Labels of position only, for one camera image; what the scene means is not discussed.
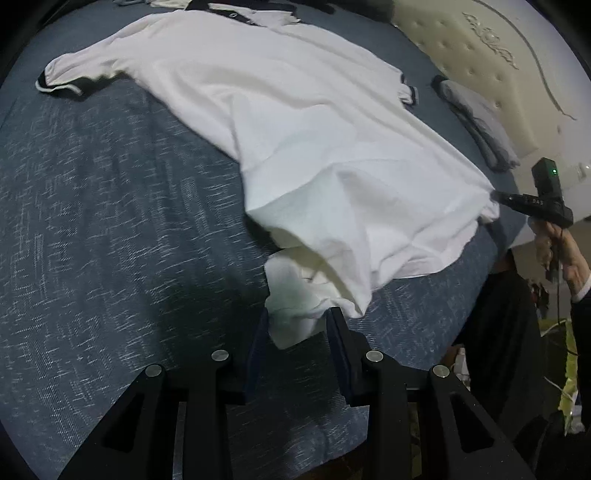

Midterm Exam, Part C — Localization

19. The person's right hand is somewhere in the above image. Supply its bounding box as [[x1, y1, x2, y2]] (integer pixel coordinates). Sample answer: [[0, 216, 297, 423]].
[[526, 217, 591, 301]]

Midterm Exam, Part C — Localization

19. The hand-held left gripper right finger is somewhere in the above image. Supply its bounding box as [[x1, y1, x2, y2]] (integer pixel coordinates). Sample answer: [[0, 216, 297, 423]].
[[324, 305, 536, 480]]

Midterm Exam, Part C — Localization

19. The bed with blue cover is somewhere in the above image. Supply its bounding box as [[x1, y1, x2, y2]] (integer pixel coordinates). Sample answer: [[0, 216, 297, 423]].
[[0, 0, 532, 480]]

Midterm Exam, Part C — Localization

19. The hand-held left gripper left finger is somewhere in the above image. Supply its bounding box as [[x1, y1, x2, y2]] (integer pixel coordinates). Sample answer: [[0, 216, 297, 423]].
[[58, 308, 271, 480]]

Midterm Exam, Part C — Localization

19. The folded dark grey garment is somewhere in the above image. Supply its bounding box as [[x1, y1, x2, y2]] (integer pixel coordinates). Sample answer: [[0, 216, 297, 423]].
[[450, 104, 509, 172]]

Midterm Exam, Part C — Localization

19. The cream tufted headboard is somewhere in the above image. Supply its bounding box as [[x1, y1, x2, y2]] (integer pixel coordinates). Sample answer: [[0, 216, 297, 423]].
[[392, 0, 591, 185]]

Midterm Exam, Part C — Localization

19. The folded light grey garment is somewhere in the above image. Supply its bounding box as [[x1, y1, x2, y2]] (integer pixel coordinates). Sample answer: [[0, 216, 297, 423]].
[[441, 79, 522, 169]]

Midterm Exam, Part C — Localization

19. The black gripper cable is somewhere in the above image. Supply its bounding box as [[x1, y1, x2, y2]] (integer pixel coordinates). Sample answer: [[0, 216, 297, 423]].
[[551, 228, 580, 437]]

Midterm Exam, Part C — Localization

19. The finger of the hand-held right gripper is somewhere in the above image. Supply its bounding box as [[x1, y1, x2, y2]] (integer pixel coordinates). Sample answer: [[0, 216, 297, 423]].
[[489, 188, 522, 210]]

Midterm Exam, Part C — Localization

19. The white polo shirt black trim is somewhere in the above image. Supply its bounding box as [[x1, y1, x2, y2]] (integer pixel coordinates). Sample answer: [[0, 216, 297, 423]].
[[36, 2, 502, 349]]

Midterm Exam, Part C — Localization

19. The person's right forearm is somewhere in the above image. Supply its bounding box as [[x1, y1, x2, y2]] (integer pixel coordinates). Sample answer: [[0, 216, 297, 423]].
[[570, 284, 591, 480]]

